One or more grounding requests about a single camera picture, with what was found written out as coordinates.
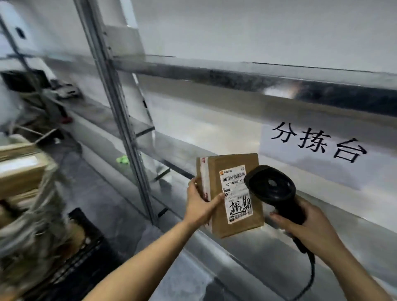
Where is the white VR headset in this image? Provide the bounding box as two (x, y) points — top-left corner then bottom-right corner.
(49, 80), (83, 100)

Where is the black plastic crate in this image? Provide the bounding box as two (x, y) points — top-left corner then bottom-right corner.
(0, 69), (50, 92)
(43, 208), (122, 301)

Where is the white metal folding frame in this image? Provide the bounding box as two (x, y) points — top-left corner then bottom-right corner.
(12, 124), (60, 145)

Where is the green woven sack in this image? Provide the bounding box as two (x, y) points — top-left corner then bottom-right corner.
(0, 167), (72, 280)

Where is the white wall board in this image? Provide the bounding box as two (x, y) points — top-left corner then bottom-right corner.
(0, 3), (41, 58)

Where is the black scanner cable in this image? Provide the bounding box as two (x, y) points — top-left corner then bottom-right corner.
(291, 251), (316, 301)

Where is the person's left forearm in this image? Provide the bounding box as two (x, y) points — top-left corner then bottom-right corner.
(82, 218), (199, 301)

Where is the white paper sign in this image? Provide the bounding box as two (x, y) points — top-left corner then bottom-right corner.
(259, 121), (373, 191)

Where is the black barcode scanner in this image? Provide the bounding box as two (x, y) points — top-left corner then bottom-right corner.
(244, 165), (316, 255)

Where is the red stamp label cardboard box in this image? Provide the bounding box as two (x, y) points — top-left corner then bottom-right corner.
(196, 153), (265, 239)

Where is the parcel with red print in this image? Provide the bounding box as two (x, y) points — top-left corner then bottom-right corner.
(0, 153), (55, 199)

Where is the person's left hand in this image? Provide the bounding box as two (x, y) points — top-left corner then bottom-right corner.
(183, 177), (226, 230)

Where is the metal shelving rack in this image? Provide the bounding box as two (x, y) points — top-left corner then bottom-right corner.
(0, 0), (397, 301)

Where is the person's right hand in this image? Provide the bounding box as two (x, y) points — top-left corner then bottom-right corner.
(269, 196), (347, 267)

